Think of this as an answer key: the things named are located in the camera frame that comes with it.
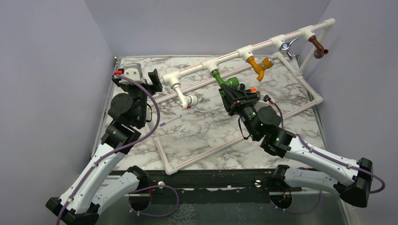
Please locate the green faucet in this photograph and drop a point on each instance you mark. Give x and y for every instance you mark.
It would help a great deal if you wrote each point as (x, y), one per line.
(231, 82)

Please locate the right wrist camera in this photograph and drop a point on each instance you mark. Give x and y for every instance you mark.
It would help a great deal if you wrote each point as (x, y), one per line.
(267, 99)

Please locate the orange yellow faucet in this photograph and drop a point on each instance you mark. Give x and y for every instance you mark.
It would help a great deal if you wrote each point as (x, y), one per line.
(259, 69)

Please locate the chrome lever faucet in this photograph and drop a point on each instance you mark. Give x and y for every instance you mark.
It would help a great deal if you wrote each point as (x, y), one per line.
(285, 49)

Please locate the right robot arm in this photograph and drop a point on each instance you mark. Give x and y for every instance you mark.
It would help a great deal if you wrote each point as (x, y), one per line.
(349, 178)

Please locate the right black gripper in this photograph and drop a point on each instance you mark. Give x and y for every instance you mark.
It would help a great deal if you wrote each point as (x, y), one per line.
(232, 93)

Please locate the black table front rail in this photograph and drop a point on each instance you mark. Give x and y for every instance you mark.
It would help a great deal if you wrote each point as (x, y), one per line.
(211, 186)

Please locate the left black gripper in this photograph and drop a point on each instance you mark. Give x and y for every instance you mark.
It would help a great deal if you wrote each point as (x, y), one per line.
(156, 87)

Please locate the white plastic faucet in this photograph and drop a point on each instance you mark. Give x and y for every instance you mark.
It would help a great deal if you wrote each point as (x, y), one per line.
(185, 101)

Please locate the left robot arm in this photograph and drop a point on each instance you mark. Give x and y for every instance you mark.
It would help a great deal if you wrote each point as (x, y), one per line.
(132, 122)

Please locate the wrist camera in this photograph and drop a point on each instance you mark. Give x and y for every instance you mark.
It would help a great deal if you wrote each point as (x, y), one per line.
(133, 71)
(267, 99)

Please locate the brown faucet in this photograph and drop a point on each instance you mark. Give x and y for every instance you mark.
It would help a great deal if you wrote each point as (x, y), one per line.
(319, 51)

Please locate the purple white pen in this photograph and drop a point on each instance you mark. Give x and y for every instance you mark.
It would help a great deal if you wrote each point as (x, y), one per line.
(170, 120)

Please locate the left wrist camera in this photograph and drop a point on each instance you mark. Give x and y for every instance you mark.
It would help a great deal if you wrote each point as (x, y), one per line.
(133, 71)

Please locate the white PVC pipe frame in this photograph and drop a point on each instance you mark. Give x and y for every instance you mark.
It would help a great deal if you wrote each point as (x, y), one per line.
(320, 30)

